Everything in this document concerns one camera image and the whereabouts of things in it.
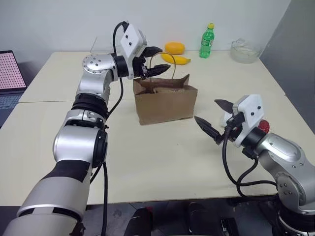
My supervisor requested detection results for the orange mango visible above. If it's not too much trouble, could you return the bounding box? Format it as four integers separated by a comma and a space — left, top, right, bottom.
164, 42, 186, 55

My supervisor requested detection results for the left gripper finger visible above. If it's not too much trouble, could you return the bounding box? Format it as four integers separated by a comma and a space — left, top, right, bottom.
143, 46, 163, 59
146, 63, 171, 78

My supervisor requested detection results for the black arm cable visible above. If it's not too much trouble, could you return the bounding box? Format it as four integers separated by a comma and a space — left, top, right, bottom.
222, 118, 280, 197
89, 21, 130, 236

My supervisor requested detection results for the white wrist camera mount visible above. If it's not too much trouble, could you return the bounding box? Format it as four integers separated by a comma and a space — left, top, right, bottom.
232, 94, 265, 148
119, 24, 148, 80

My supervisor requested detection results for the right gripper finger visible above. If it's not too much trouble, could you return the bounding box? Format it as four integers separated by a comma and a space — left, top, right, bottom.
194, 116, 222, 141
214, 99, 235, 114

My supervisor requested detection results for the green plastic soda bottle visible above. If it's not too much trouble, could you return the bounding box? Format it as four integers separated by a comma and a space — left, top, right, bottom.
199, 23, 216, 59

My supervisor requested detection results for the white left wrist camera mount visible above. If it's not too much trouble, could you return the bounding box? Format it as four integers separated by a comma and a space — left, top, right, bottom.
119, 24, 148, 80

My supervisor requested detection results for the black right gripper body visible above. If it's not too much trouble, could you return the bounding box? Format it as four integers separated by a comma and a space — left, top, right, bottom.
215, 112, 245, 146

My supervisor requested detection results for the clear glass bowl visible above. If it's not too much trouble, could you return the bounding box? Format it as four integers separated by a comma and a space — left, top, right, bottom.
230, 38, 262, 64

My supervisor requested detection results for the laptop with pink screen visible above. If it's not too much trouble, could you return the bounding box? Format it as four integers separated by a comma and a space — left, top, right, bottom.
0, 50, 28, 129

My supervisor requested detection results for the yellow banana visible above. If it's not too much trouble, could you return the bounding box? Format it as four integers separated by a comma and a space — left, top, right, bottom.
161, 53, 191, 65

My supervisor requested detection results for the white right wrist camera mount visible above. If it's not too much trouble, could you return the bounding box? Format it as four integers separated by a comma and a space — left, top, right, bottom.
232, 94, 265, 148

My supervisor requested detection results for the dark rounded shape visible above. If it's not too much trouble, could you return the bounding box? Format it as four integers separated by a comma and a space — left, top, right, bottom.
124, 207, 155, 236

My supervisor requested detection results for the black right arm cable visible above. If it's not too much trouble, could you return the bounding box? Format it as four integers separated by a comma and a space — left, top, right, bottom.
222, 118, 280, 197

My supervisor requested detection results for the brown paper bag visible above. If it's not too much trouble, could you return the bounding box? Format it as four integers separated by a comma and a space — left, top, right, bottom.
132, 52, 198, 126

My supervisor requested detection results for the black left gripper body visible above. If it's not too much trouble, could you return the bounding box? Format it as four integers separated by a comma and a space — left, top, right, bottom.
132, 55, 151, 79

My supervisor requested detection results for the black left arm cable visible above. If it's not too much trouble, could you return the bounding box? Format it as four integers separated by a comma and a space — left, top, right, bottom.
89, 21, 130, 236

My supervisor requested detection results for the clear acrylic box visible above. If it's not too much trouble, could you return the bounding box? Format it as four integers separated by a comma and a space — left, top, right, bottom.
90, 36, 116, 54

